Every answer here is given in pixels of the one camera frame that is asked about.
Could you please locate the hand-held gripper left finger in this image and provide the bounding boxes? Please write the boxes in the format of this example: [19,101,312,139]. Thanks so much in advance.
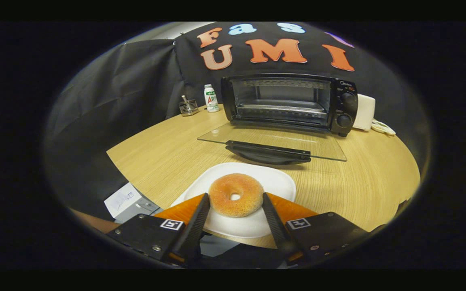
[106,193,210,267]

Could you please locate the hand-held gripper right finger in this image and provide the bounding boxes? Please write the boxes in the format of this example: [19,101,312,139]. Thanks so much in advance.
[262,192,387,265]

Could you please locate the sugared donut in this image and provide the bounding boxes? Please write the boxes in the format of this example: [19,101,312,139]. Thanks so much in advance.
[208,173,265,218]

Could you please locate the black toaster oven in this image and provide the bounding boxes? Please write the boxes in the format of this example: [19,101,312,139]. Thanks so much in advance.
[197,73,359,165]

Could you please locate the white bread toaster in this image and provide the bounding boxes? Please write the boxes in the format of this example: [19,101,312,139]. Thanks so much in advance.
[352,94,376,131]

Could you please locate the white plate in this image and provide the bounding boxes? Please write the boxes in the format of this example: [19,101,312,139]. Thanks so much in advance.
[170,162,297,239]

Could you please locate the white cardboard box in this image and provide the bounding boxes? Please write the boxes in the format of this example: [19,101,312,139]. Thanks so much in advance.
[104,182,149,221]

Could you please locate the small white bottle green label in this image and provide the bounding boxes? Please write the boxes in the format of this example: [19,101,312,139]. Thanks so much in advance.
[204,84,220,113]

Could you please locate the white divided snack dish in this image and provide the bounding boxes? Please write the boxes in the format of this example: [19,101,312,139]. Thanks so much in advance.
[371,119,396,136]

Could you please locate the black backdrop cloth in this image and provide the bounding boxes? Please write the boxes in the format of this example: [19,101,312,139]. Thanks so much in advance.
[43,22,432,219]

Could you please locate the wire mesh holder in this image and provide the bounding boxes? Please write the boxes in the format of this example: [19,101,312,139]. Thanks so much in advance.
[178,95,199,117]

